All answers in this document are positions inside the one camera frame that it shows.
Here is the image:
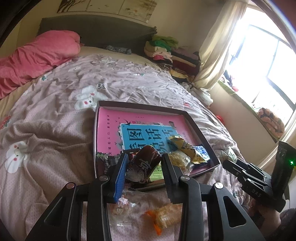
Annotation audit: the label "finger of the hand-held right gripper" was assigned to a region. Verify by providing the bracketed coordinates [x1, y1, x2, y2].
[223, 159, 271, 184]
[240, 178, 274, 205]

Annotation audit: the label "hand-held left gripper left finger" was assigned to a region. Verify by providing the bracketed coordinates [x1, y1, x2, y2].
[24, 152, 129, 241]

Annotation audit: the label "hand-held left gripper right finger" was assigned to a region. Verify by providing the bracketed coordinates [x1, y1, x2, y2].
[161, 153, 266, 241]

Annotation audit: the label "clear packet of crispy noodles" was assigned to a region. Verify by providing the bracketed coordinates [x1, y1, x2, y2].
[166, 151, 193, 176]

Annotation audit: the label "dark red snack packet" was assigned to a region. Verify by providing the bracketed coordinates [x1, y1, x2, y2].
[125, 146, 161, 189]

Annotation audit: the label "dark shallow cardboard box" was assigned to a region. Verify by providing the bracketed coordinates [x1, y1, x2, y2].
[92, 100, 220, 192]

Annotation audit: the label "person's right forearm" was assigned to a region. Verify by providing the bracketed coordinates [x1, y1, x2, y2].
[247, 204, 296, 241]

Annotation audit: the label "small green and white packet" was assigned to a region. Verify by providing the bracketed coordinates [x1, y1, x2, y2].
[221, 146, 237, 163]

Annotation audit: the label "brown chocolate bar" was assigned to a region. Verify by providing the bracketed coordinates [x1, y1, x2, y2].
[96, 152, 121, 179]

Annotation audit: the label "yellow snack packet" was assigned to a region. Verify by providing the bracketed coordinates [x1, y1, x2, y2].
[168, 136, 210, 163]

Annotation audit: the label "clear packet with red print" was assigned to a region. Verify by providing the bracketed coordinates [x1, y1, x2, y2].
[109, 188, 139, 227]

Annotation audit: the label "blue and white snack packet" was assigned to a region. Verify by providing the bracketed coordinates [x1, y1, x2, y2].
[192, 144, 210, 166]

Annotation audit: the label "orange cracker packet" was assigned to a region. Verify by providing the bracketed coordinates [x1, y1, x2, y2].
[144, 204, 183, 235]

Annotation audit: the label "pink and blue book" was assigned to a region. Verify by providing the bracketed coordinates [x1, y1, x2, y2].
[96, 108, 213, 176]

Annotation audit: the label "orange patterned cushion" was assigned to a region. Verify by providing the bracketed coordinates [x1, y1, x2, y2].
[257, 108, 285, 138]

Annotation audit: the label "hanging colourful clothes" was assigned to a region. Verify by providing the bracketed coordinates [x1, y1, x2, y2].
[222, 70, 241, 93]

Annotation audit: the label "printed pink quilt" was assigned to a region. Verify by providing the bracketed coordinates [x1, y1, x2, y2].
[0, 54, 241, 241]

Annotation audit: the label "window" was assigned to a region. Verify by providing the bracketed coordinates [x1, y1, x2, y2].
[225, 7, 296, 137]

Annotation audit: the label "pile of folded clothes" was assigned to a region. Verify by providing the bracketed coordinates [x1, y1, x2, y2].
[144, 35, 200, 81]

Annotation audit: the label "cream curtain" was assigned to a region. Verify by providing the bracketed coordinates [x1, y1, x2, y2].
[193, 2, 247, 91]

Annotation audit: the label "dark floral cloth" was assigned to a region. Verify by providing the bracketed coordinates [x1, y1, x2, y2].
[104, 45, 133, 55]

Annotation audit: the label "dark grey headboard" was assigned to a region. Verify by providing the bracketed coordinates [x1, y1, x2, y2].
[37, 17, 156, 55]

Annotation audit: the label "pink pillow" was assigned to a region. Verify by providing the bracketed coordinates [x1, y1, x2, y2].
[0, 30, 81, 99]

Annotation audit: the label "wall painting panel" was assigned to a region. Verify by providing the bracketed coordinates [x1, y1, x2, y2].
[57, 0, 89, 13]
[119, 0, 158, 24]
[85, 0, 125, 14]

